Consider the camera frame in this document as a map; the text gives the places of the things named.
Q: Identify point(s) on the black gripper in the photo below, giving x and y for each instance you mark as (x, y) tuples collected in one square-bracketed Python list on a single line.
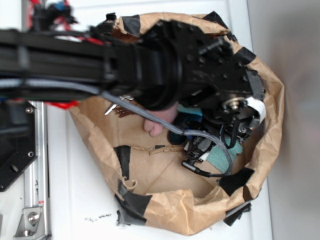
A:
[(218, 83)]

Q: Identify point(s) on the teal blue cloth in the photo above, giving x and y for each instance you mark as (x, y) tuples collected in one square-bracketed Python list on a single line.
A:
[(199, 148)]

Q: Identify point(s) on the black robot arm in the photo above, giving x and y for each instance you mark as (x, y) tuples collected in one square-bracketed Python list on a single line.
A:
[(173, 63)]

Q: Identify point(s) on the dark green oval case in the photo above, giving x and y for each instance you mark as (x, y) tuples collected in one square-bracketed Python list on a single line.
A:
[(177, 138)]

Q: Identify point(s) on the brown paper bag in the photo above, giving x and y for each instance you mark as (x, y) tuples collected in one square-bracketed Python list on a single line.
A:
[(145, 174)]

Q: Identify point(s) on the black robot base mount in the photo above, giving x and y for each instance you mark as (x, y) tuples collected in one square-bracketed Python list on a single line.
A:
[(17, 140)]

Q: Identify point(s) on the aluminium extrusion rail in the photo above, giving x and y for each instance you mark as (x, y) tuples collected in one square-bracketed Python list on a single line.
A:
[(35, 221)]

